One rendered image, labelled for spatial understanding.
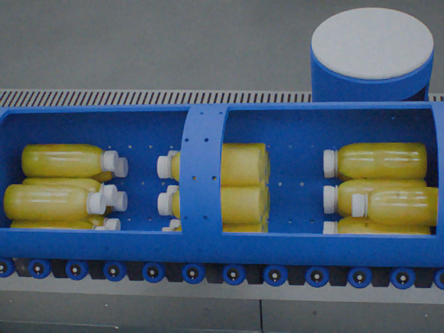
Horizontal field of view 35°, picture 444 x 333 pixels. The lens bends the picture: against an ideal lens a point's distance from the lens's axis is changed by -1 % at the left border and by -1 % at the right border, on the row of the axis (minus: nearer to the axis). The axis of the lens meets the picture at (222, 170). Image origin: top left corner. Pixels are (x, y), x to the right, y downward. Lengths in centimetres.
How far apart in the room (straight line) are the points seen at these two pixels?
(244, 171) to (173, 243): 17
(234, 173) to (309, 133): 21
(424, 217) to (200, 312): 46
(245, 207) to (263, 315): 25
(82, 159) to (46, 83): 223
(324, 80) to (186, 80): 176
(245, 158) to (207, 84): 210
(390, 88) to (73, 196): 73
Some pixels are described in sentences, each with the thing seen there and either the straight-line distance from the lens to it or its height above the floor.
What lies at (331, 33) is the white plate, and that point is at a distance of 170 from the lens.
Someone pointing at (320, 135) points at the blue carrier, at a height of 108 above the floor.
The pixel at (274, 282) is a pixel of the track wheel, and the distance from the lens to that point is 128.
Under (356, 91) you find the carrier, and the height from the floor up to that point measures 99.
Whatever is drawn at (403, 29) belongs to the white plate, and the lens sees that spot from 172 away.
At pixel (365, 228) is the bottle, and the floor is 107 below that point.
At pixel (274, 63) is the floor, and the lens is 337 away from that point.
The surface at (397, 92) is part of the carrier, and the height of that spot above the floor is 98.
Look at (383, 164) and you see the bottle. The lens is 125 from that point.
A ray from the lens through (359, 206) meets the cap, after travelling 119.
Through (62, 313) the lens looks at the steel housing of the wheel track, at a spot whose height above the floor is 86.
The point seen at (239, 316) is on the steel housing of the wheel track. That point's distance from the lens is 135.
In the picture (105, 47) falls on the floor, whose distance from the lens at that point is 368.
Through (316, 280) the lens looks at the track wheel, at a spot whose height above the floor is 96.
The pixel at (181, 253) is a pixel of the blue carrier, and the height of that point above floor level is 106.
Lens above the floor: 199
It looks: 44 degrees down
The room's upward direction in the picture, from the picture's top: 9 degrees counter-clockwise
